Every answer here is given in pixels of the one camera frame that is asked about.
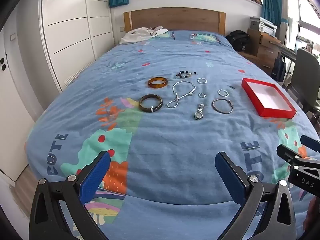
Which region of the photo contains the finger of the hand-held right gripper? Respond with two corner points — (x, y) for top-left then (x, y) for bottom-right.
(276, 144), (320, 166)
(301, 134), (320, 153)

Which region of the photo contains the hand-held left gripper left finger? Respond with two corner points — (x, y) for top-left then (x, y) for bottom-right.
(29, 150), (112, 240)

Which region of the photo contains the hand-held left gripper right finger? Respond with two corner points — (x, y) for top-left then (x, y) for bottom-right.
(215, 151), (297, 240)

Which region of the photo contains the red cardboard box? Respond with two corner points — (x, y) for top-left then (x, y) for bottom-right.
(241, 78), (297, 118)

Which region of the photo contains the silver wristwatch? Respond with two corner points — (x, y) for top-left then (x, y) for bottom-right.
(194, 103), (205, 120)

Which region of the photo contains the thin silver bangle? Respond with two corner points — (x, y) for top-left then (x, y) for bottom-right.
(212, 98), (235, 114)

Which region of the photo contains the dark green bangle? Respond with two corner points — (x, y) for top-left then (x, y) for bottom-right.
(139, 94), (163, 112)

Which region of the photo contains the silver chain necklace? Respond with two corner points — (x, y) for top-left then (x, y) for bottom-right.
(166, 81), (196, 108)

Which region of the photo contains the grey chair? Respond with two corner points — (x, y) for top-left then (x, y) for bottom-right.
(285, 48), (320, 120)

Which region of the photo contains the blue printed bedspread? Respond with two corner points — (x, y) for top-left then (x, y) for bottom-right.
(25, 30), (320, 240)

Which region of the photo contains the dark blue bag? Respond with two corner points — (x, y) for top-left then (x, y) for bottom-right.
(271, 56), (287, 82)

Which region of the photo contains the wooden drawer cabinet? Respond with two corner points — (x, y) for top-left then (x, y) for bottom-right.
(239, 32), (282, 74)

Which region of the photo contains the amber bangle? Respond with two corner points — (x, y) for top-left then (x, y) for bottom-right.
(147, 77), (168, 89)

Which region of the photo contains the white door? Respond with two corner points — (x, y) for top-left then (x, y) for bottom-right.
(0, 5), (48, 183)

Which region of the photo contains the black backpack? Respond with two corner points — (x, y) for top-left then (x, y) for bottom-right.
(226, 30), (250, 52)

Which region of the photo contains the white printer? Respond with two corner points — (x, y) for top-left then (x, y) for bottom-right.
(250, 17), (277, 37)

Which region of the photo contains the window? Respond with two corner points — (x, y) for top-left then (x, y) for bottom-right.
(287, 0), (320, 55)

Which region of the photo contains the white cloth bag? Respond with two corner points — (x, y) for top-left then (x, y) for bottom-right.
(119, 25), (168, 45)

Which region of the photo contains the white wardrobe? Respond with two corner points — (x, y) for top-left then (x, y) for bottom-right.
(39, 0), (115, 93)

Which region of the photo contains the wooden headboard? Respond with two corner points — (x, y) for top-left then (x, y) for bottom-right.
(123, 7), (226, 35)

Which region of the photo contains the beaded bracelet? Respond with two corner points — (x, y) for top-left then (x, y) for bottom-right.
(175, 70), (197, 79)

